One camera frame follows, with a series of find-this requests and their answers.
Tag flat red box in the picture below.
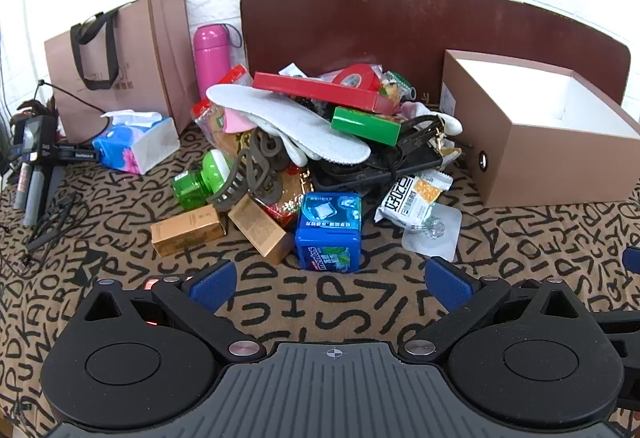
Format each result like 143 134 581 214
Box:
251 72 396 115

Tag brown paper bag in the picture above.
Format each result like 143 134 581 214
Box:
44 0 201 146

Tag red and white packet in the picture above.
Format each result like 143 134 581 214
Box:
206 64 253 101

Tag letter-print desktop cloth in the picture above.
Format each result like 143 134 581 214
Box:
0 118 640 438

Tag blue mint box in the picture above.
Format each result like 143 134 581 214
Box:
295 192 363 273

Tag black camera on tripod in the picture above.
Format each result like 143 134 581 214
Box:
0 98 101 229

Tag gold cosmetic box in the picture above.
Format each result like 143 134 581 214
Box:
227 194 296 265
151 204 228 257

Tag green box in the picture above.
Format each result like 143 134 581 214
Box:
331 106 403 147

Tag dark brown wooden board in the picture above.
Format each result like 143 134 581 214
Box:
240 0 632 111

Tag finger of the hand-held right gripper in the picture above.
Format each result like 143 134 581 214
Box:
592 312 640 419
621 245 640 279

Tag brown wavy hair clip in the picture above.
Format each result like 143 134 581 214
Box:
249 128 288 205

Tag pink thermos bottle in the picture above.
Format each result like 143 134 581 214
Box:
193 24 234 101

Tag black phone case with strap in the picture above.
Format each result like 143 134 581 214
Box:
307 114 446 195

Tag green plastic bottle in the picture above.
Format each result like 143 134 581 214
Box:
171 150 236 211

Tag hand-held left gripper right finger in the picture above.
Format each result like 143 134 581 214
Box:
397 257 596 366

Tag red patterned snack packet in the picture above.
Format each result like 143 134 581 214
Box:
257 168 307 227

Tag white glove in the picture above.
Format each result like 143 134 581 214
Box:
400 100 463 137

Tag clear adhesive hook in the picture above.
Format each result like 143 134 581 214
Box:
401 204 463 263

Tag green and yellow snack packet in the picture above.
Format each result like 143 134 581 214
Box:
379 70 418 107

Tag black cable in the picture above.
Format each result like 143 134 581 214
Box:
36 78 108 115

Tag floral tissue pack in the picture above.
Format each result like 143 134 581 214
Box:
92 109 181 176

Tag white snack packet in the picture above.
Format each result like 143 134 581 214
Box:
374 170 453 231

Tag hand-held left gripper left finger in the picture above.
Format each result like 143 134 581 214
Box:
75 260 268 366

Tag brown cardboard box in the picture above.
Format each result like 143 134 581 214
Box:
440 49 640 209

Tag white shoe insole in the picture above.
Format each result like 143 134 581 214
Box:
206 84 372 165

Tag brown hair claw clip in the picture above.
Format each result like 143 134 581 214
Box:
206 150 262 213

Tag red tape roll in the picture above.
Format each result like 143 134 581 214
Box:
332 64 383 91

